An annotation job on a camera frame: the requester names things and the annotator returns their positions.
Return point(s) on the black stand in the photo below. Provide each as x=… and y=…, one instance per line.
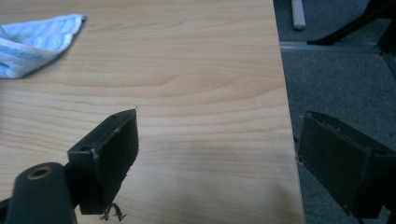
x=358, y=21

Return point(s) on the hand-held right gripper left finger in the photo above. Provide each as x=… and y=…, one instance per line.
x=106, y=161

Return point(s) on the metal floor rail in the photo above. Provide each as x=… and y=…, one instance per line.
x=327, y=47

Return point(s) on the blue striped towel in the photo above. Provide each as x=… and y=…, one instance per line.
x=34, y=46

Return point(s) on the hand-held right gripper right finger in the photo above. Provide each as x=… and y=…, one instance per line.
x=342, y=161

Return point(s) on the white desk frame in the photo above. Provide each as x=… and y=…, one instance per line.
x=298, y=15

